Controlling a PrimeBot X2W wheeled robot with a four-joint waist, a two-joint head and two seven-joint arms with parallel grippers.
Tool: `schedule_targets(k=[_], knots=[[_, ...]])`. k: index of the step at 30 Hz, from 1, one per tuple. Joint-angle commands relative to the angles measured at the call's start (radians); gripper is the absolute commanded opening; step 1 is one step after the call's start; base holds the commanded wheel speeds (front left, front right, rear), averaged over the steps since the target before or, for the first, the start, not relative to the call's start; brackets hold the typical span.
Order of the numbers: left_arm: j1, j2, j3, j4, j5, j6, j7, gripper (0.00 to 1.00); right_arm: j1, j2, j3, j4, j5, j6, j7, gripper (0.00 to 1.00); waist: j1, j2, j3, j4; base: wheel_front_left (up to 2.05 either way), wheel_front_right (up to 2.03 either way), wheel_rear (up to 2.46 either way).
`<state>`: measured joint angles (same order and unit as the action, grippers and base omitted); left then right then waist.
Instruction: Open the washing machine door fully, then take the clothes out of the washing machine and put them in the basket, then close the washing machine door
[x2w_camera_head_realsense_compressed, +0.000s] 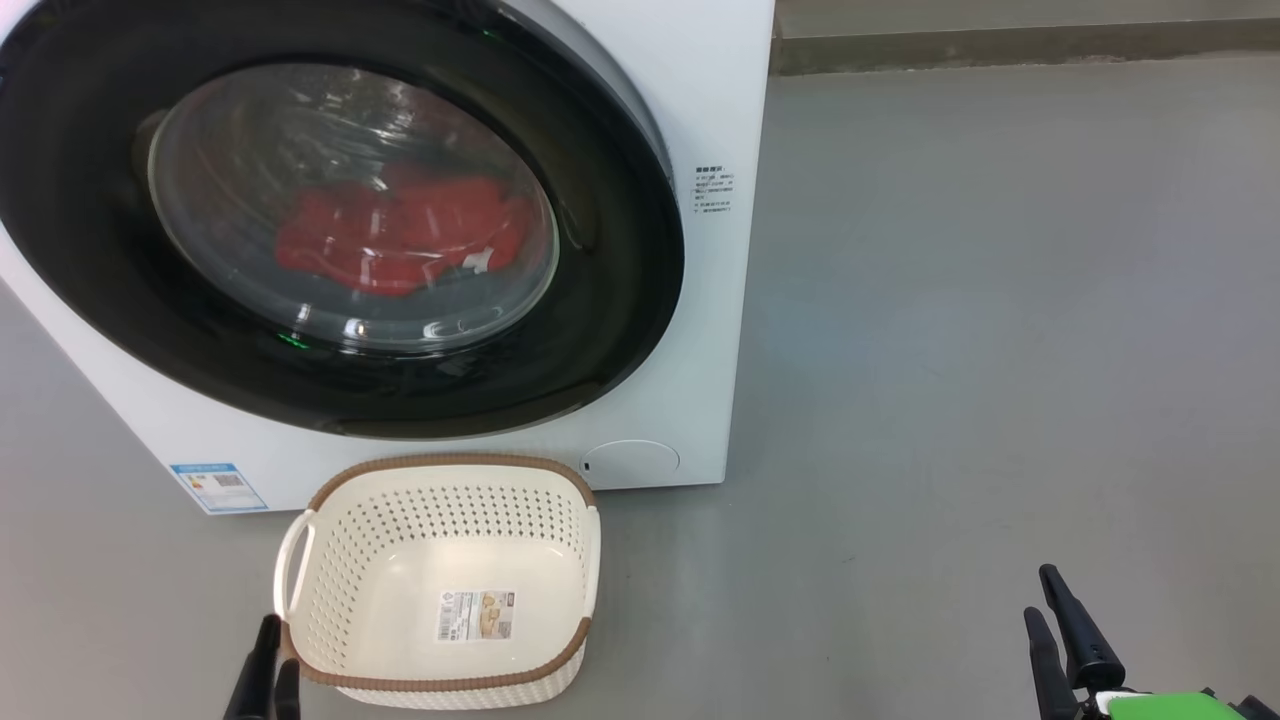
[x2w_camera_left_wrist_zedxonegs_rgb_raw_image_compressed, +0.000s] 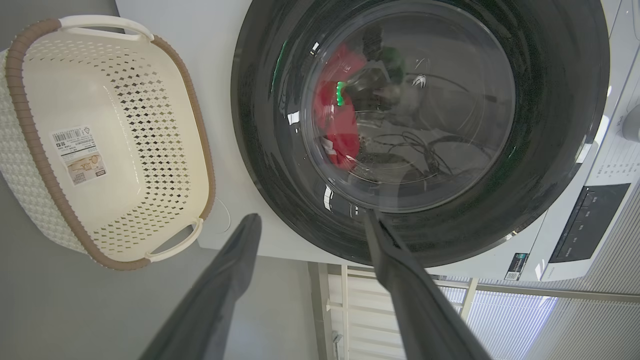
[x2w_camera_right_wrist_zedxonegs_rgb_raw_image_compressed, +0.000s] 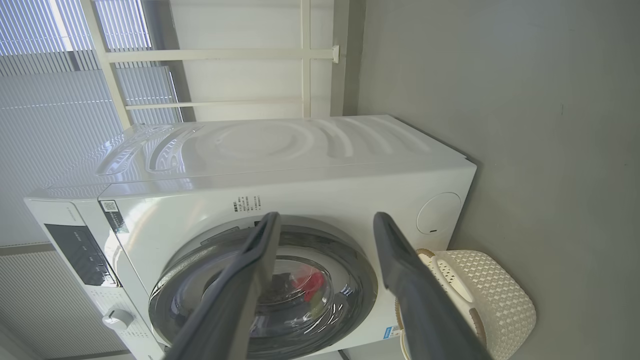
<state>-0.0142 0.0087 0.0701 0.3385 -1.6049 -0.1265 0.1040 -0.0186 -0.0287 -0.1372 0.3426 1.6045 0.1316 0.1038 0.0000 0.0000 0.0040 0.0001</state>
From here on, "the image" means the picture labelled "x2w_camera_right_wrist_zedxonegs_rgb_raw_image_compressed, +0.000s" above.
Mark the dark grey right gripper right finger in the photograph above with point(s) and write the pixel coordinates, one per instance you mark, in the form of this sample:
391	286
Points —
420	300

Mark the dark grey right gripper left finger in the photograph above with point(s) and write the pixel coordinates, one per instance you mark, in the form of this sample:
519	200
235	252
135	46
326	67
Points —
235	300

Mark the red garment with white collar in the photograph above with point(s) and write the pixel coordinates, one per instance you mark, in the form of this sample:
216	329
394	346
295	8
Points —
310	286

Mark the washing machine door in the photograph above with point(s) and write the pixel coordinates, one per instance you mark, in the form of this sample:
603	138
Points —
330	320

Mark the cream perforated laundry basket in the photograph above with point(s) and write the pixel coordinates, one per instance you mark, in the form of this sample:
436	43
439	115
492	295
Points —
500	295

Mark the white plastic dial knob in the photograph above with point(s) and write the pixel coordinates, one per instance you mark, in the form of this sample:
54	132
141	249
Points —
118	319

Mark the white front-load washing machine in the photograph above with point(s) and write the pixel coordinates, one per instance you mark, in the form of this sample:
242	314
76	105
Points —
300	175

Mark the blue energy label sticker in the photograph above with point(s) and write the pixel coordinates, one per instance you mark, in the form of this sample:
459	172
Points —
391	332

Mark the round white filter cover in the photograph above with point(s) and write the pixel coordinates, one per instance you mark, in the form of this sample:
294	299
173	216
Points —
438	213

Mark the white metal railing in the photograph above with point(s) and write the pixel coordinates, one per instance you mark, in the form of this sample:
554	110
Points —
220	54

